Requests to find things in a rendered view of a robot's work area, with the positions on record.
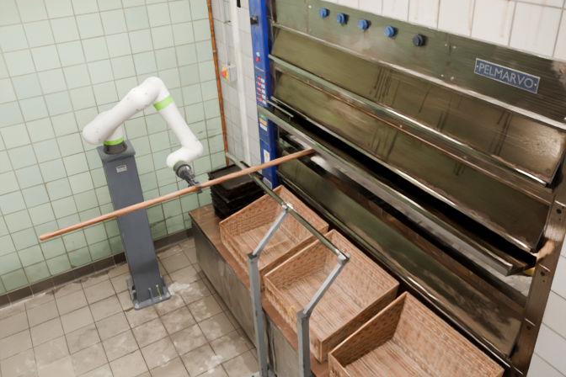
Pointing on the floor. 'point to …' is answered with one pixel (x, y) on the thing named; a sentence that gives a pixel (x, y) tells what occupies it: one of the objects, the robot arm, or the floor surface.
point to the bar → (259, 285)
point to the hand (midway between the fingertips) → (197, 187)
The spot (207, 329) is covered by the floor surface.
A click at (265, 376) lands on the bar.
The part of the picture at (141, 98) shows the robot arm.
